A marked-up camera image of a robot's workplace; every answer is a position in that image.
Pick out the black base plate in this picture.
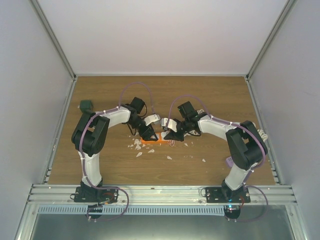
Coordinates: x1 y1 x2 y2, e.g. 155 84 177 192
70 182 119 204
200 186 251 204

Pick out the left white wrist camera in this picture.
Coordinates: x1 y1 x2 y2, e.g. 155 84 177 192
144 114 161 126

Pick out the green cube plug adapter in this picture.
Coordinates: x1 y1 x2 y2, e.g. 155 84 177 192
78 99 94 113

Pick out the aluminium front rail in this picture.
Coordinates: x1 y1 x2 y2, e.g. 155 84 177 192
27 184 297 206

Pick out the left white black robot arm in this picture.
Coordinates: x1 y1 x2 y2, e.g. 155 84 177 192
71 97 161 202

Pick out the orange power strip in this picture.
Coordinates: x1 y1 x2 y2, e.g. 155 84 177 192
140 132 168 145

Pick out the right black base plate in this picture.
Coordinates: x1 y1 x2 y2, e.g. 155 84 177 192
200 186 251 204

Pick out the purple power strip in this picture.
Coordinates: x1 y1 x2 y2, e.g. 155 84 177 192
225 156 234 168

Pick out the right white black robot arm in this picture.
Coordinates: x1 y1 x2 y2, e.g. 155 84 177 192
161 101 268 203

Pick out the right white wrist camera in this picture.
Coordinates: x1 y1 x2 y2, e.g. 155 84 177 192
161 118 178 132

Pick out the grey slotted cable duct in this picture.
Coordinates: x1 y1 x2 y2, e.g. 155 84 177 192
38 204 225 216

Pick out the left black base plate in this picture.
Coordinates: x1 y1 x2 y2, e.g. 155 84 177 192
70 182 119 204

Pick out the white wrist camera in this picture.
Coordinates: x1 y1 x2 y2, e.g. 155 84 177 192
144 114 161 126
161 118 178 132

